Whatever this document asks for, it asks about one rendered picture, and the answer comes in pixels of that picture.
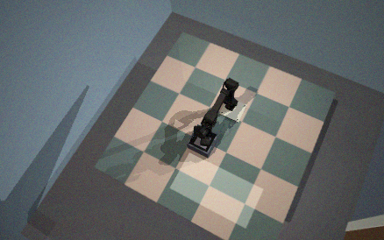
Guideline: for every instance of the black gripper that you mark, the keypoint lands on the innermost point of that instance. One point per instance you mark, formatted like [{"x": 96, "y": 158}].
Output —
[{"x": 206, "y": 140}]

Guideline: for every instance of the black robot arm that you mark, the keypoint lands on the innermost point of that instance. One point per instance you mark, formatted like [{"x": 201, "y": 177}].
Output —
[{"x": 227, "y": 97}]

